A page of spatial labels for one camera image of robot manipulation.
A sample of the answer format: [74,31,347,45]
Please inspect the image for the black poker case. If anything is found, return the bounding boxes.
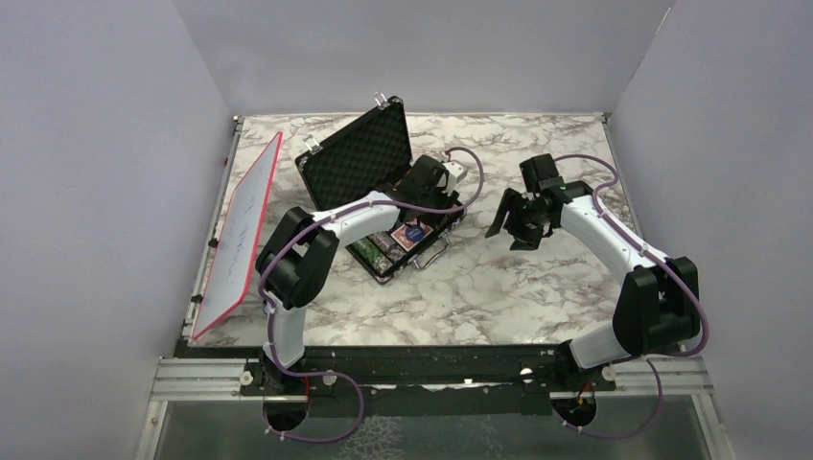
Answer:
[294,93,465,284]

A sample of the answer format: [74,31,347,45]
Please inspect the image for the blue dealer button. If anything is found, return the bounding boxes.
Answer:
[405,224,426,242]

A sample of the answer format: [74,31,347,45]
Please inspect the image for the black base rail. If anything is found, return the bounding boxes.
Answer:
[174,342,681,421]

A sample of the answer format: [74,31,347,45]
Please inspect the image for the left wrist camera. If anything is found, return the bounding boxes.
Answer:
[438,160,468,195]

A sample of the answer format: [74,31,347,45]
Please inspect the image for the red card deck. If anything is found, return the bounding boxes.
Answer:
[389,219,433,252]

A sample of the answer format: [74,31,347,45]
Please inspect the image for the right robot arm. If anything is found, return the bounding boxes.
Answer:
[486,154,707,390]

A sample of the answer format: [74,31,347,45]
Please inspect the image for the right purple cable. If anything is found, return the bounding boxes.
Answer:
[552,153,710,441]

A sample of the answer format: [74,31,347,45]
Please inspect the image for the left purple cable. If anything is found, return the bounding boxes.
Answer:
[257,147,486,444]

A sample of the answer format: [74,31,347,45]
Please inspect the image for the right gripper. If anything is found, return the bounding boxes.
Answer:
[486,187,550,251]

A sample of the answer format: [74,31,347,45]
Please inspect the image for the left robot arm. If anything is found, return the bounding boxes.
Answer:
[255,155,467,394]

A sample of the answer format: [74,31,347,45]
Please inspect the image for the purple cable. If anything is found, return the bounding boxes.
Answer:
[257,147,486,444]
[552,153,710,441]

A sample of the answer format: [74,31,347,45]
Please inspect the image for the red framed whiteboard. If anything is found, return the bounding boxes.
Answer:
[190,132,283,340]

